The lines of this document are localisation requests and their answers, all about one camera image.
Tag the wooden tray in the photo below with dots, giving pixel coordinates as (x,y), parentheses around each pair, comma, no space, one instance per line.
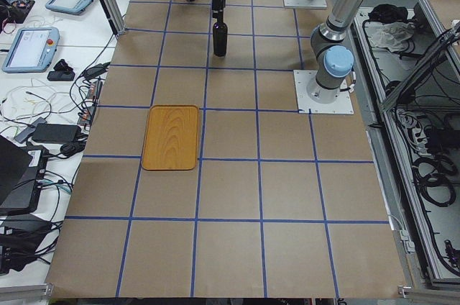
(171,138)

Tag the white crumpled cloth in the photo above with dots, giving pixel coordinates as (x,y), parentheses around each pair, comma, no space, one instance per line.
(393,37)

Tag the teach pendant near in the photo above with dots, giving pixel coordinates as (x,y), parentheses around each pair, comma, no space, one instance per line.
(32,50)

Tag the black power brick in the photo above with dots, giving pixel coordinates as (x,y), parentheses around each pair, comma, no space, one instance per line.
(55,133)

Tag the black laptop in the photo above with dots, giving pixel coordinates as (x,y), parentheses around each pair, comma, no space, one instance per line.
(22,169)

